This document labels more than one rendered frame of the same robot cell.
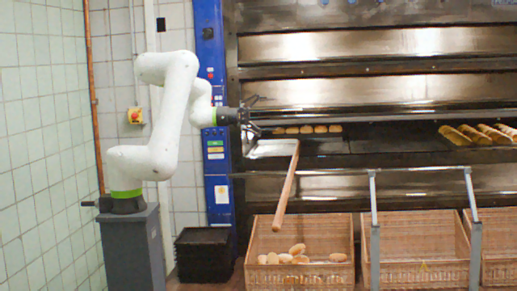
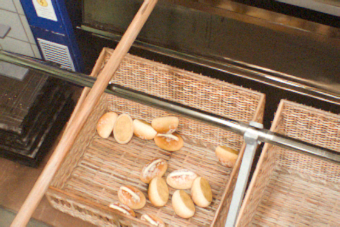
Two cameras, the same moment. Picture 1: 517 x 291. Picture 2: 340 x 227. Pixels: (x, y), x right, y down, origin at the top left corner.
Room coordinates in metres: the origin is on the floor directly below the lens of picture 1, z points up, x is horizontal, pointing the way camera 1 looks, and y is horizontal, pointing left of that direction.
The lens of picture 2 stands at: (1.69, -0.79, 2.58)
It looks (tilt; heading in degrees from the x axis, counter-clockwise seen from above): 54 degrees down; 25
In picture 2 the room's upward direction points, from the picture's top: 11 degrees counter-clockwise
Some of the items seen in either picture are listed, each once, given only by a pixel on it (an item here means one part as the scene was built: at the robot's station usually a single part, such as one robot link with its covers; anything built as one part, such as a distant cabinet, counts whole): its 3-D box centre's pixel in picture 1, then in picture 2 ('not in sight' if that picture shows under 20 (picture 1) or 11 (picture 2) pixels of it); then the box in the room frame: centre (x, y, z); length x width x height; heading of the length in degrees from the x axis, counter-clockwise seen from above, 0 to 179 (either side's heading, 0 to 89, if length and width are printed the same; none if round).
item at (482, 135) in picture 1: (482, 133); not in sight; (3.30, -1.44, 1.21); 0.61 x 0.48 x 0.06; 172
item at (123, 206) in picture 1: (114, 202); not in sight; (2.02, 0.57, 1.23); 0.26 x 0.15 x 0.06; 86
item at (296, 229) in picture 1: (301, 250); (153, 153); (2.77, -0.20, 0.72); 0.56 x 0.49 x 0.28; 81
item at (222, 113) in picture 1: (224, 115); not in sight; (2.53, 0.15, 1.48); 0.12 x 0.06 x 0.09; 172
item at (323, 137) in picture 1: (300, 137); not in sight; (3.68, -0.30, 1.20); 0.55 x 0.36 x 0.03; 83
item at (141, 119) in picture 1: (136, 115); not in sight; (3.12, 0.69, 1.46); 0.10 x 0.07 x 0.10; 82
